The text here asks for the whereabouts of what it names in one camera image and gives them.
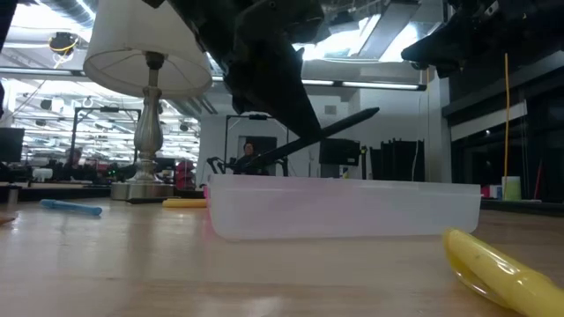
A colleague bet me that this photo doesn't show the white shade silver table lamp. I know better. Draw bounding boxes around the white shade silver table lamp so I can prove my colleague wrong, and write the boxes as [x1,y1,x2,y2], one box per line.
[82,0,213,203]

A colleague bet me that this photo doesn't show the yellow pen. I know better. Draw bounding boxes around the yellow pen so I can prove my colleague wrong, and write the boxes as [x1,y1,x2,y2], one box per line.
[442,227,564,317]

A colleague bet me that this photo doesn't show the long ceiling light fixture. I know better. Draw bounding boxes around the long ceiling light fixture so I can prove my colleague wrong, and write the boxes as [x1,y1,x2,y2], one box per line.
[211,77,427,92]

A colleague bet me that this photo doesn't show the person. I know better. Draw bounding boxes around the person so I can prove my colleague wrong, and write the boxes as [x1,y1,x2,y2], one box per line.
[61,147,89,181]
[232,140,266,176]

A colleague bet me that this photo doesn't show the blue pen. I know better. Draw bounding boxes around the blue pen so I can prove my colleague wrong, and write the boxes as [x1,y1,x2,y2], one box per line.
[38,198,103,217]

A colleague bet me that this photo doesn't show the white background object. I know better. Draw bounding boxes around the white background object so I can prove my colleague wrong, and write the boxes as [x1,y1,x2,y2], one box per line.
[32,167,55,183]

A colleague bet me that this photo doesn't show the silver ventilation duct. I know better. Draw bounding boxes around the silver ventilation duct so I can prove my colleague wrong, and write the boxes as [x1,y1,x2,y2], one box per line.
[352,0,442,63]

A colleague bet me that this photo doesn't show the red stick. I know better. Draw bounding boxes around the red stick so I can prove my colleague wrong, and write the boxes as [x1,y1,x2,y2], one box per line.
[533,160,544,200]

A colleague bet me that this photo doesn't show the black background rig frame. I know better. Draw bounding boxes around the black background rig frame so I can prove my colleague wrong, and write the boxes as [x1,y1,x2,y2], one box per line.
[69,105,143,181]
[223,113,291,177]

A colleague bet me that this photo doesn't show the black monitor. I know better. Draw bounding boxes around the black monitor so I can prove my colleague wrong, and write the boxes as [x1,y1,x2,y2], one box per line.
[318,137,362,167]
[0,127,26,164]

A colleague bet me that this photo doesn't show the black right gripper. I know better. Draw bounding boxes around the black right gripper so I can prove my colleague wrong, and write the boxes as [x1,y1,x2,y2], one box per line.
[399,0,564,79]

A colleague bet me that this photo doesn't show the yellow handled scissors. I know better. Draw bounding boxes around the yellow handled scissors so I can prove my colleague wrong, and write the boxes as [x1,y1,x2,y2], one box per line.
[161,197,208,209]

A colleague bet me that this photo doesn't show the black pen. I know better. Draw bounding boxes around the black pen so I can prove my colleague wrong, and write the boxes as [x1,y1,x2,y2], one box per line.
[249,107,381,171]

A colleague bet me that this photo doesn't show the light green container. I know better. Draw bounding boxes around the light green container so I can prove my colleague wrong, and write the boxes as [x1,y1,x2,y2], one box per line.
[501,175,523,202]

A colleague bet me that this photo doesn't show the black standing panels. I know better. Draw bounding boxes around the black standing panels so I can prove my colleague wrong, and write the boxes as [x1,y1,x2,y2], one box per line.
[368,138,427,182]

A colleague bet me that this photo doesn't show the yellow ceiling cord reel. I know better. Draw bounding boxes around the yellow ceiling cord reel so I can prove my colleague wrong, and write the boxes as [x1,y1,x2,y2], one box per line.
[47,30,81,59]

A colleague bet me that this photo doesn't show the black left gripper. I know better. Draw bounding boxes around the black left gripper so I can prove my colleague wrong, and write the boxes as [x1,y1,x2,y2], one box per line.
[143,0,327,141]

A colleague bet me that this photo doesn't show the clear supply box pink lid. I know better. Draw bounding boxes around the clear supply box pink lid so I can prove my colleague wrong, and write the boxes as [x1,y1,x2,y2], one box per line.
[203,173,482,241]

